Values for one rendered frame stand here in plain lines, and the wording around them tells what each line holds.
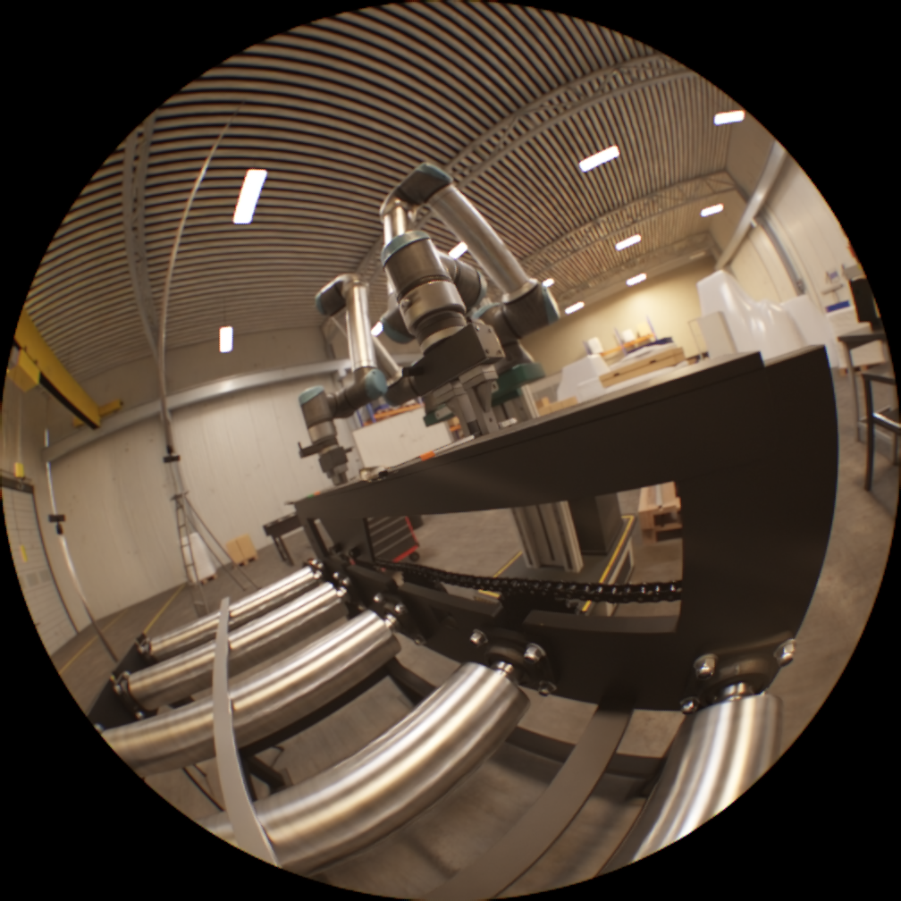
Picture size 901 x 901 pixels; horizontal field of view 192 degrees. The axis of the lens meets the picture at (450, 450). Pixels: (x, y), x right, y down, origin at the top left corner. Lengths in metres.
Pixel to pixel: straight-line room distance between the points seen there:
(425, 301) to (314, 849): 0.64
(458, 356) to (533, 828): 0.58
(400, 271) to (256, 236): 8.71
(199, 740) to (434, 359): 0.77
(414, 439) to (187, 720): 5.15
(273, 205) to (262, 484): 8.94
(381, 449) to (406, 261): 4.83
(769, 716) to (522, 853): 0.26
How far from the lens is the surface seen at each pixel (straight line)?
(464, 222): 0.95
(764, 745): 0.30
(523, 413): 1.21
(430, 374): 0.38
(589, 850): 1.18
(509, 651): 0.38
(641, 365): 3.49
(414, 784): 0.33
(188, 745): 0.66
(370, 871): 1.39
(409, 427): 5.27
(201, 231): 8.83
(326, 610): 0.81
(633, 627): 0.32
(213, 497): 10.62
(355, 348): 0.94
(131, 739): 0.76
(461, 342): 0.34
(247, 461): 10.69
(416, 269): 0.40
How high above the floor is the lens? 1.18
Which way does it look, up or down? 3 degrees down
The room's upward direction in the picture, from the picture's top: 21 degrees counter-clockwise
